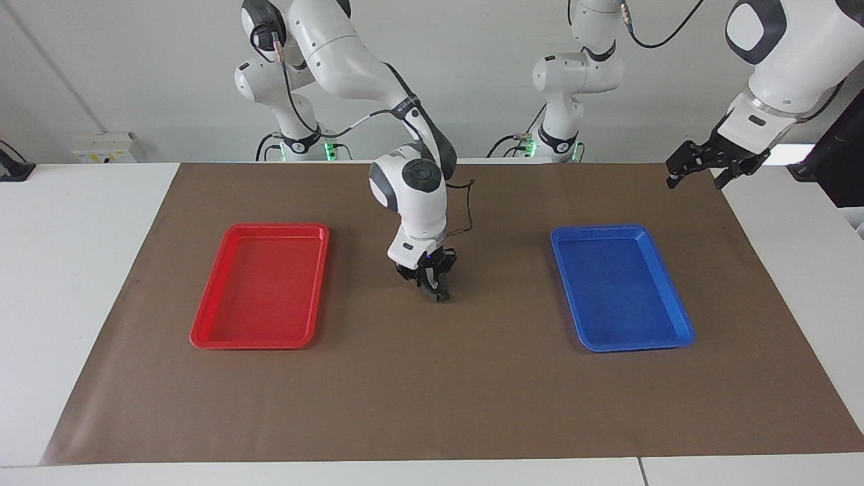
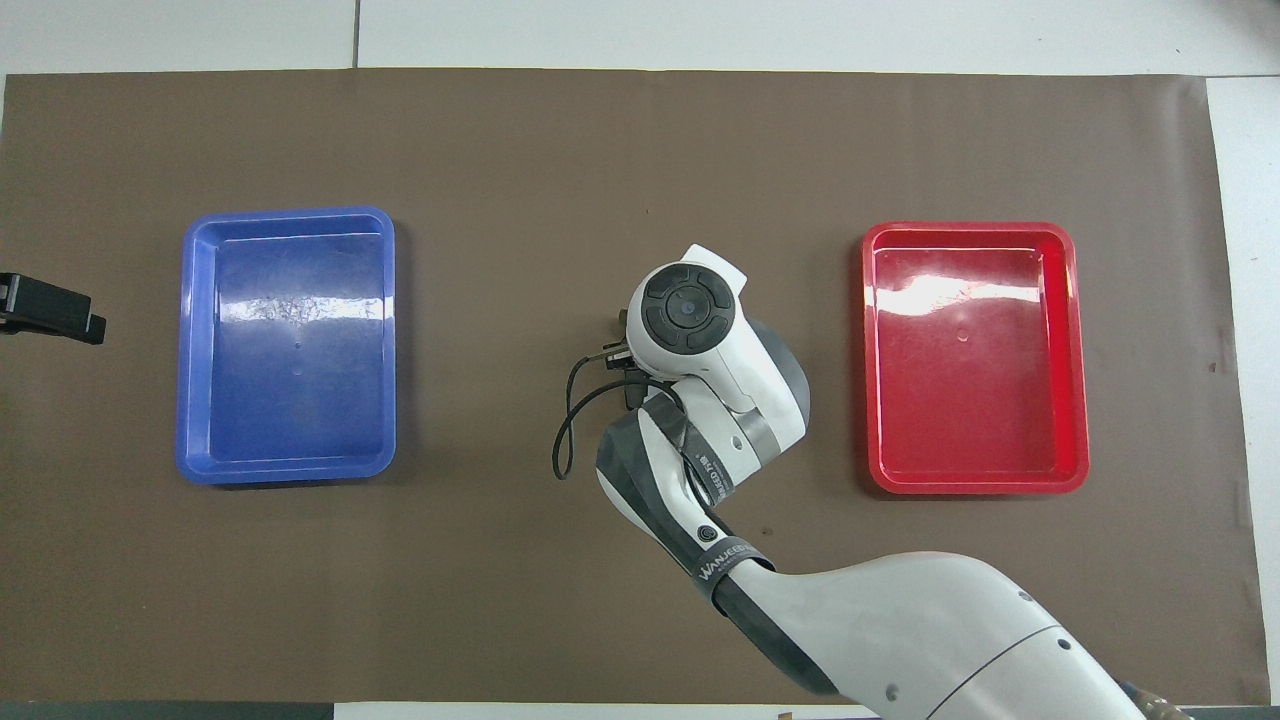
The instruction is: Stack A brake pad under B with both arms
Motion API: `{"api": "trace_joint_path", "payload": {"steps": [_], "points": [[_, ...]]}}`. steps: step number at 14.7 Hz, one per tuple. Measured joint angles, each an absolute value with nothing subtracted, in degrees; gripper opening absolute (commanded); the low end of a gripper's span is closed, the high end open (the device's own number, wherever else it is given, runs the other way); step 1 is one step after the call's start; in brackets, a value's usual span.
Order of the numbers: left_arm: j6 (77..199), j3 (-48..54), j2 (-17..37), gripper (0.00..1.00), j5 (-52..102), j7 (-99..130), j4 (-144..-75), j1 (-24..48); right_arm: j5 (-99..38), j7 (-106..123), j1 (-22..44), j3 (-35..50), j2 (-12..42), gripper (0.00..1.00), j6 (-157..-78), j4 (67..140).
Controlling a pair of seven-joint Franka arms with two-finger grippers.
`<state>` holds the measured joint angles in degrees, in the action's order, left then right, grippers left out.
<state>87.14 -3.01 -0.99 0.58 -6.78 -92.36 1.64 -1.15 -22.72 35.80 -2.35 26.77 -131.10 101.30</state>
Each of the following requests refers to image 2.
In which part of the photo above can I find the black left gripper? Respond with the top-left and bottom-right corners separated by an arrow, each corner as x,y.
0,273 -> 107,347

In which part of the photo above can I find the blue plastic tray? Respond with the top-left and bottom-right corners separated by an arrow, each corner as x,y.
176,206 -> 398,487

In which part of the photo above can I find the brown paper table mat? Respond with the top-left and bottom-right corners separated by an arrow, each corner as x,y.
0,68 -> 1271,704

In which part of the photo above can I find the red plastic tray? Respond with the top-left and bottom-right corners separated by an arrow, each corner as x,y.
862,220 -> 1090,496

